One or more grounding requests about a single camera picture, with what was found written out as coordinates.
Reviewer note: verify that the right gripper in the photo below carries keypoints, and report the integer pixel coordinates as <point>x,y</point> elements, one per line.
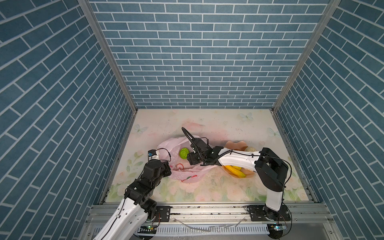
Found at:
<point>190,158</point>

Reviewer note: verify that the green fake fruit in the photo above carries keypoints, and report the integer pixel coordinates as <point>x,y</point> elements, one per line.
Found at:
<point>183,153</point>

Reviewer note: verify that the pink plastic bag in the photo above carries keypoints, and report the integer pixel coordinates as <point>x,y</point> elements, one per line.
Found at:
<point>181,168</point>

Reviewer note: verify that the peach scalloped bowl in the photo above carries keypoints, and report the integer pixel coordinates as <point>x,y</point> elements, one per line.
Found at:
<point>234,155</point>

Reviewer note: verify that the yellow banana fake fruit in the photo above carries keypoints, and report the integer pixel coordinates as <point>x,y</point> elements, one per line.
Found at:
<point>236,171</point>

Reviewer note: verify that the cream fake fruit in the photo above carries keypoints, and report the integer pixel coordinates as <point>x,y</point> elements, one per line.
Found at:
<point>250,149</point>

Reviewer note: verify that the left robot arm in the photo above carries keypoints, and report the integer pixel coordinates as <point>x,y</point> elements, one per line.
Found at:
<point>136,207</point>

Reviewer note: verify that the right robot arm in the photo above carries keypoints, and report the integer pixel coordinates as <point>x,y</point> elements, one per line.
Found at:
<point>272,170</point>

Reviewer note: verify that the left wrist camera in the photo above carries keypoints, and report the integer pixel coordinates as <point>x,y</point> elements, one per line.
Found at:
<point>153,155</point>

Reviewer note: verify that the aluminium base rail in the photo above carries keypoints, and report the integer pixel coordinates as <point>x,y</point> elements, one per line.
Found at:
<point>299,220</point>

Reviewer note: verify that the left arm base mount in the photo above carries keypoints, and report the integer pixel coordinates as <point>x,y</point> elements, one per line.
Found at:
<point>160,214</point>

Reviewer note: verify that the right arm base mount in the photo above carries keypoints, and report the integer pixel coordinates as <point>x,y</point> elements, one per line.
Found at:
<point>257,213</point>

